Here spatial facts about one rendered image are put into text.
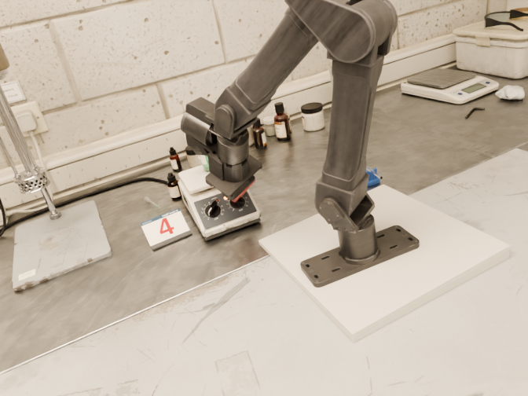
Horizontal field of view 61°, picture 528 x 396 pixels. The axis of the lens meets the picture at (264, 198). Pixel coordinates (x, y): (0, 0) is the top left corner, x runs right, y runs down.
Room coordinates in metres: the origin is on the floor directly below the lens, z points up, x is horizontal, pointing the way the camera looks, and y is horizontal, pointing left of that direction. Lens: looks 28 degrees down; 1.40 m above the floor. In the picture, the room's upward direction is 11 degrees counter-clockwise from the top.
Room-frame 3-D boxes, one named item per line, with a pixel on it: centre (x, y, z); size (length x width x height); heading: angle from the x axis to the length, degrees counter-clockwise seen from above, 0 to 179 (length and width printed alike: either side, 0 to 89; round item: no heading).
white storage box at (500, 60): (1.57, -1.01, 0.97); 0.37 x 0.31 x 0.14; 108
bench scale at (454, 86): (1.42, -0.67, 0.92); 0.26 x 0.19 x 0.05; 24
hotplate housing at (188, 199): (0.90, 0.11, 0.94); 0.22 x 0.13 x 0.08; 17
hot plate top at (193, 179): (0.93, 0.11, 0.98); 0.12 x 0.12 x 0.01; 17
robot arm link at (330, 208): (0.62, -0.13, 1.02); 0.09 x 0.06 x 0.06; 141
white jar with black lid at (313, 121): (1.32, -0.20, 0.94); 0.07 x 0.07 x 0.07
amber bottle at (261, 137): (1.25, -0.02, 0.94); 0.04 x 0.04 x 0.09
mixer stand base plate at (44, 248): (0.91, 0.48, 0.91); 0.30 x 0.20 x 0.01; 21
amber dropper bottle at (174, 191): (1.02, 0.22, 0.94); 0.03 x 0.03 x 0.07
